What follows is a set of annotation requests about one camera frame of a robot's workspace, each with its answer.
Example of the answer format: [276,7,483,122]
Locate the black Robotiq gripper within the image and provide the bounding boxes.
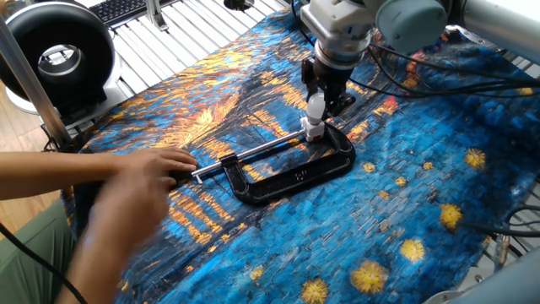
[301,56,357,117]

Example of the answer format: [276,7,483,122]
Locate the white light bulb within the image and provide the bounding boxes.
[305,94,327,124]

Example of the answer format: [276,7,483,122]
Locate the black C-clamp with metal screw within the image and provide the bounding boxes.
[192,122,356,207]

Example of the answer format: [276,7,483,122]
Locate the person's left forearm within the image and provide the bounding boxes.
[0,149,127,204]

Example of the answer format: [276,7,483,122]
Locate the white bulb socket block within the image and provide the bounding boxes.
[299,118,327,143]

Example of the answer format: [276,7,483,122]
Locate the person's left hand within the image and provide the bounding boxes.
[108,147,201,193]

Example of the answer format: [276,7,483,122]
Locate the person's right hand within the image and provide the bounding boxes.
[83,176,171,251]

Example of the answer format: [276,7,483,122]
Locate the starry night print tablecloth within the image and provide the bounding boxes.
[61,0,540,304]

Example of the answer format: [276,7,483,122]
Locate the black keyboard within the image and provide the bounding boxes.
[87,0,184,25]

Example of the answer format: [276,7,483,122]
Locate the black round fan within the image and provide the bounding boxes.
[0,0,116,117]

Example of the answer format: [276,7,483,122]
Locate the green trousers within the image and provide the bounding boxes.
[0,197,85,304]

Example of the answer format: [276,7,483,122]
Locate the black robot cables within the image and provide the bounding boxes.
[353,15,540,112]

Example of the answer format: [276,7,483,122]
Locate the aluminium upright post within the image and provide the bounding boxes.
[0,15,74,146]

